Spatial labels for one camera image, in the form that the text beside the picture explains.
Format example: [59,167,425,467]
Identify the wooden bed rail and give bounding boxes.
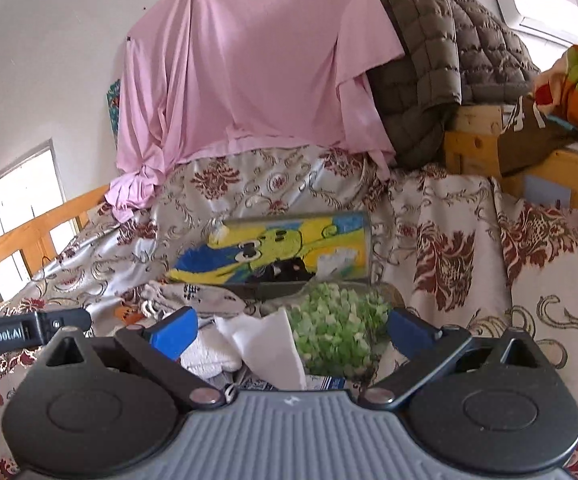
[0,185,112,311]

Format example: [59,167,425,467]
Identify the pink bed sheet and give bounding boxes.
[108,0,406,223]

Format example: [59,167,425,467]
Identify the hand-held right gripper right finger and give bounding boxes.
[358,307,540,411]

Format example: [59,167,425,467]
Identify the brown quilted jacket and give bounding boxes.
[366,0,542,170]

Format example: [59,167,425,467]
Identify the white tissue cloth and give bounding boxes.
[214,307,310,392]

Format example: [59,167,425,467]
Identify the grey tray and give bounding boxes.
[166,210,396,305]

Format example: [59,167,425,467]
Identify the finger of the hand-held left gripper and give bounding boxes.
[31,307,92,346]

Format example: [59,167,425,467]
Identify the black cloth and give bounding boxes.
[254,257,315,283]

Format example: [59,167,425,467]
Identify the yellow blue cartoon towel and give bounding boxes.
[166,212,370,286]

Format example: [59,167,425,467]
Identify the teal wall poster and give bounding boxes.
[106,79,121,136]

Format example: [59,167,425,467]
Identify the white fluffy towel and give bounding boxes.
[179,327,242,381]

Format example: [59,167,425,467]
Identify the brown printed bag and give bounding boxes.
[498,95,578,177]

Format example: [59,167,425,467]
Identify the window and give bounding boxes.
[0,140,77,311]

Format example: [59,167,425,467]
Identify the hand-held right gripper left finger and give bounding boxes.
[44,306,226,408]

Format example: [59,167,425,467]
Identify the wooden bed frame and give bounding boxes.
[443,105,578,211]

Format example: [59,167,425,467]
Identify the white air conditioner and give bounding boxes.
[493,0,578,46]

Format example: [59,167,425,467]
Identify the bag of green paper stars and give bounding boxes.
[286,282,395,378]

